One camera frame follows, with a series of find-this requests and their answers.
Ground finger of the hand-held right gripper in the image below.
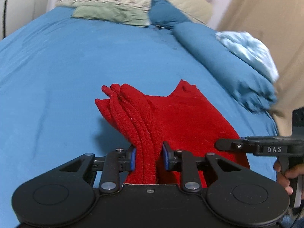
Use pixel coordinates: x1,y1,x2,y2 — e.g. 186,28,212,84
215,136,259,156

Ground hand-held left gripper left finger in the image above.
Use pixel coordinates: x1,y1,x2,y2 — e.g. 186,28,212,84
59,146,137,194

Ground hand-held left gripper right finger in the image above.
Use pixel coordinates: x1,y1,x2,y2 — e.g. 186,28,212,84
162,141,251,193

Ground red knit sweater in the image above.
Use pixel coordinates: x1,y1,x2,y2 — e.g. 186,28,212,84
94,79,251,185

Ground person's right hand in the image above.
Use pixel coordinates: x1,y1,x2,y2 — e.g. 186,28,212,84
273,160,304,195

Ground blue folded duvet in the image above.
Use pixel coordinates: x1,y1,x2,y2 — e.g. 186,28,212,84
172,22,278,113

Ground light blue blanket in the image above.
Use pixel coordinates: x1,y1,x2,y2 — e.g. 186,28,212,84
215,31,280,83

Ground blue bed sheet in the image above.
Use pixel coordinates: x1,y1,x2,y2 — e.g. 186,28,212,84
0,6,279,221

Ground blue pillow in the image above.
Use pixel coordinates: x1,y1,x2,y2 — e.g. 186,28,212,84
148,0,207,30

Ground green pillow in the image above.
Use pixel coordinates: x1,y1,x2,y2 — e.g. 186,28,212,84
71,2,150,27

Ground white and grey wardrobe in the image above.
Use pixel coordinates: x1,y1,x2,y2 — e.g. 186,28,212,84
0,0,54,41

